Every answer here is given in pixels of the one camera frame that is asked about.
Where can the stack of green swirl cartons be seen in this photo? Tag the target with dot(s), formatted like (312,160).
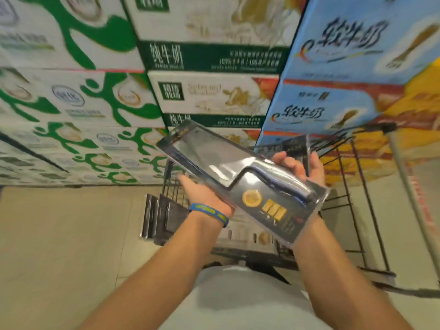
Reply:
(86,99)

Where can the person's right forearm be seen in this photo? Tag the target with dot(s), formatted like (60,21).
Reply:
(343,281)

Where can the person's left forearm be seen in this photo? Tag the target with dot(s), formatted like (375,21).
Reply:
(154,271)

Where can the stack of light blue cartons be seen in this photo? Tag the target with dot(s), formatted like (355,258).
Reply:
(343,41)

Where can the black packaged cleaver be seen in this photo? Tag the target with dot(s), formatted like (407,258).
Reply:
(213,158)

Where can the person's left hand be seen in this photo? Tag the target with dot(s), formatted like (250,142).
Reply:
(206,197)

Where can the person's right hand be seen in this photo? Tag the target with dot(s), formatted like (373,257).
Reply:
(309,171)

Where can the blue wristband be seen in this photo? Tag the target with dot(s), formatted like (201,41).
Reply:
(209,213)

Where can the pile of white knife packets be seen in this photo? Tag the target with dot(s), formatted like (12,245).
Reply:
(247,237)

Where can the stack of yellow cartons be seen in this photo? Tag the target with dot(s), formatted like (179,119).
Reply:
(412,106)

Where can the black shorts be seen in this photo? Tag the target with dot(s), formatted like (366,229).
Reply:
(271,273)

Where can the white shirt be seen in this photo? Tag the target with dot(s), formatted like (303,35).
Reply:
(240,302)

